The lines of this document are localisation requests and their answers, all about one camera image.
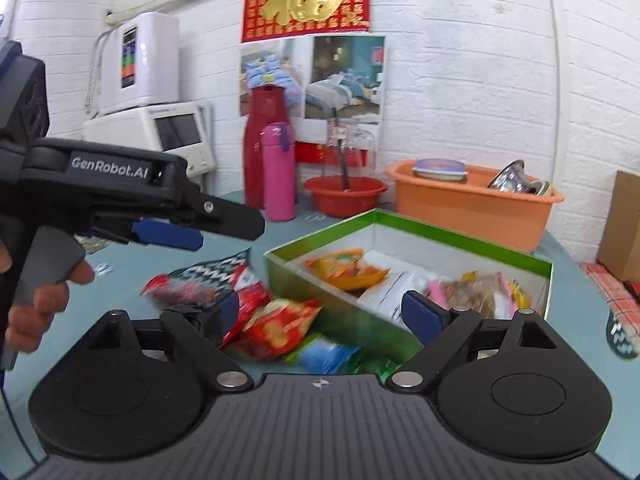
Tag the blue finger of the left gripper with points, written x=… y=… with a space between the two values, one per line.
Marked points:
x=156 y=232

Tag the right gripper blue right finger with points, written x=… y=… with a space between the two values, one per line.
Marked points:
x=425 y=319

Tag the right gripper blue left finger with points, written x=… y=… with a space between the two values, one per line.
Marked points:
x=218 y=320

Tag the white plain snack bag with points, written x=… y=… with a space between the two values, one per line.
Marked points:
x=384 y=298

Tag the red snack bag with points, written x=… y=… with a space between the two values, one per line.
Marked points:
x=276 y=329

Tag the red dates clear bag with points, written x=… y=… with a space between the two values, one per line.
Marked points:
x=172 y=292

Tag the green candy packet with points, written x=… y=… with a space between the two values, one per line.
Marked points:
x=364 y=363

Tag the pink nut snack bag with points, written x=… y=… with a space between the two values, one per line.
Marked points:
x=488 y=294

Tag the orange chip bag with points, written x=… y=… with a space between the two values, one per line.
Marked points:
x=346 y=270

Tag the blue small snack packet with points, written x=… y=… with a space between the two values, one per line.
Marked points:
x=319 y=355

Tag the person's left hand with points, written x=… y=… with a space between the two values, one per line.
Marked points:
x=27 y=321

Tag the red white blue packet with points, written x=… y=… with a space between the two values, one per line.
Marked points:
x=253 y=294

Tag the green cardboard box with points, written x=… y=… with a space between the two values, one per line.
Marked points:
x=414 y=255

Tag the teal patterned tablecloth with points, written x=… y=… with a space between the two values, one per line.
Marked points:
x=537 y=396

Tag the white screen appliance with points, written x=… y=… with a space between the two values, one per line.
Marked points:
x=181 y=129

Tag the orange plastic tub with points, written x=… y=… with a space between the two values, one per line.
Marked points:
x=514 y=220

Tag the red plastic basin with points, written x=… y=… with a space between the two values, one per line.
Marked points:
x=330 y=198

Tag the blue lidded container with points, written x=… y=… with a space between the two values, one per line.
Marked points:
x=440 y=169

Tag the white water purifier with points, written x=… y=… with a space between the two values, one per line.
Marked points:
x=134 y=64

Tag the pink thermos bottle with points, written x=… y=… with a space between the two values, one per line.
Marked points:
x=278 y=156

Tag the steel bowl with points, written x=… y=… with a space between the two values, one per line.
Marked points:
x=512 y=178

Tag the clear glass pitcher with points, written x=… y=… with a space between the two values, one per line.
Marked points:
x=349 y=152

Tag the brown cardboard box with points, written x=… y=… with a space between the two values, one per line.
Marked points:
x=619 y=249

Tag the red fu calendar poster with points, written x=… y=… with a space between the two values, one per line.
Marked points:
x=328 y=62

